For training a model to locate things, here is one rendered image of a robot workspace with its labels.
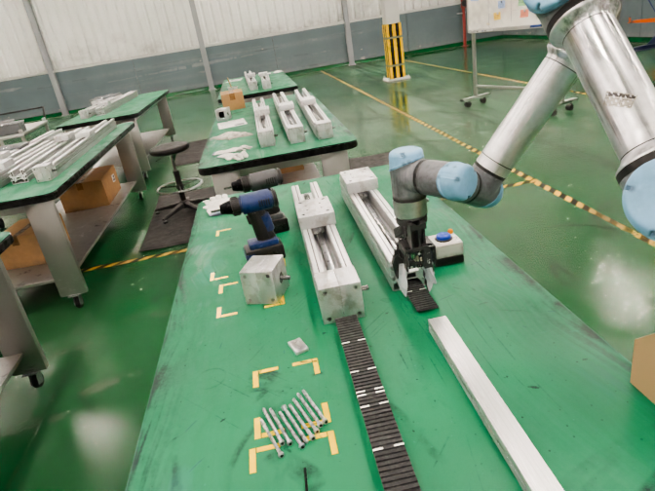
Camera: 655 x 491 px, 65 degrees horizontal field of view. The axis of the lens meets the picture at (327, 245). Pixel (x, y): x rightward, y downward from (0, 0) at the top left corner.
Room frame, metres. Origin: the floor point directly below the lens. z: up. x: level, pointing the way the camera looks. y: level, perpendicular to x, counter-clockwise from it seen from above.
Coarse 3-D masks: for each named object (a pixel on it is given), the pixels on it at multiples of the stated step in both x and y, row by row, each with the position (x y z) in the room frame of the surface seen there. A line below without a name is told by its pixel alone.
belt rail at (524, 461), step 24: (456, 336) 0.87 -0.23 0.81; (456, 360) 0.80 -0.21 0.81; (480, 384) 0.72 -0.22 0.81; (480, 408) 0.68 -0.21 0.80; (504, 408) 0.66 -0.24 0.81; (504, 432) 0.61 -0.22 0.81; (504, 456) 0.58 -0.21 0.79; (528, 456) 0.56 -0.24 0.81; (528, 480) 0.51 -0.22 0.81; (552, 480) 0.51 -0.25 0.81
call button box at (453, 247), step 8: (432, 240) 1.29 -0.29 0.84; (448, 240) 1.26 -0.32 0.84; (456, 240) 1.26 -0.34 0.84; (440, 248) 1.24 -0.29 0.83; (448, 248) 1.24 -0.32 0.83; (456, 248) 1.25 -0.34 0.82; (440, 256) 1.24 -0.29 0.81; (448, 256) 1.24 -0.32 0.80; (456, 256) 1.25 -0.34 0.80; (440, 264) 1.24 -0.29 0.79
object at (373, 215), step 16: (368, 192) 1.75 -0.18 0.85; (352, 208) 1.71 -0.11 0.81; (368, 208) 1.62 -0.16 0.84; (384, 208) 1.52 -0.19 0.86; (368, 224) 1.41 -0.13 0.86; (384, 224) 1.46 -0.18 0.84; (368, 240) 1.43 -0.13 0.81; (384, 240) 1.29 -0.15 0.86; (384, 256) 1.21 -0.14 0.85; (384, 272) 1.23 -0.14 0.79; (416, 272) 1.16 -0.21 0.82; (400, 288) 1.15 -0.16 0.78
